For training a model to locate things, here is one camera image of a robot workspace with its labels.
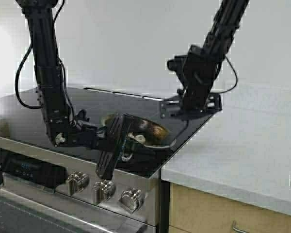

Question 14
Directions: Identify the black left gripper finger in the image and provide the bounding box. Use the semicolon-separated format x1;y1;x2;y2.
125;139;156;155

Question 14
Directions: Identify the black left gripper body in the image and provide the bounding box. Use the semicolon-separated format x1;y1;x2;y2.
94;114;131;180

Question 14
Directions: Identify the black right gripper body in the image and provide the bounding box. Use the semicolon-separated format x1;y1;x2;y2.
159;93;222;121

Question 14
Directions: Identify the raw grey shrimp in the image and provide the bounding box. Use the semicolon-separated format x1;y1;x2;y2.
128;133;146;144

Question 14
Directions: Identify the steel frying pan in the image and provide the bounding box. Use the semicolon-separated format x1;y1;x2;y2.
101;114;169;163

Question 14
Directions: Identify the black spatula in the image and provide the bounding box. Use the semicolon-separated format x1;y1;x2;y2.
168;120;190;148

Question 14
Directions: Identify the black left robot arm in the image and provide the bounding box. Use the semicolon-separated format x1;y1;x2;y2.
15;0;155;180

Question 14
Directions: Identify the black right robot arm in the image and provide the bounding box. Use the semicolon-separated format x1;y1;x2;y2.
159;0;249;121

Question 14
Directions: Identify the middle steel stove knob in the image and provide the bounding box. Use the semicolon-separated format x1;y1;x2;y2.
92;180;116;205

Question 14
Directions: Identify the steel stove knob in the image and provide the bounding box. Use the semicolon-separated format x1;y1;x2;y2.
65;171;89;196
119;189;145;214
92;180;116;205

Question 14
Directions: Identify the left steel stove knob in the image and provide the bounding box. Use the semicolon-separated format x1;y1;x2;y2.
65;171;89;196

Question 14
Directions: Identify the right steel stove knob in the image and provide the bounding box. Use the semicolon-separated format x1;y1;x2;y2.
119;189;145;214

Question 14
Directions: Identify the stainless steel kitchen stove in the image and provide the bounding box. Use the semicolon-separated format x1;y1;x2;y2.
0;87;214;233

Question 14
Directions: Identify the wooden base cabinet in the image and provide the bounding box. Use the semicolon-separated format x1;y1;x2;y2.
169;183;291;233

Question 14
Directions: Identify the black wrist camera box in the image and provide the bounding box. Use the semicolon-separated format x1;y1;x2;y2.
167;55;187;83

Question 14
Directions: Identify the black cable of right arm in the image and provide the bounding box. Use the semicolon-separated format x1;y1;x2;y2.
218;55;239;94

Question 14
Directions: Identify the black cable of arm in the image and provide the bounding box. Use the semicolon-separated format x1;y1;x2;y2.
14;0;66;110
218;55;239;94

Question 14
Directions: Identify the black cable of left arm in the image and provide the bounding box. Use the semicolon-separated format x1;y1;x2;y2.
14;0;66;110

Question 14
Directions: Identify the steel drawer handle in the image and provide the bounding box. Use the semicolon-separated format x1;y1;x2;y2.
231;221;249;233

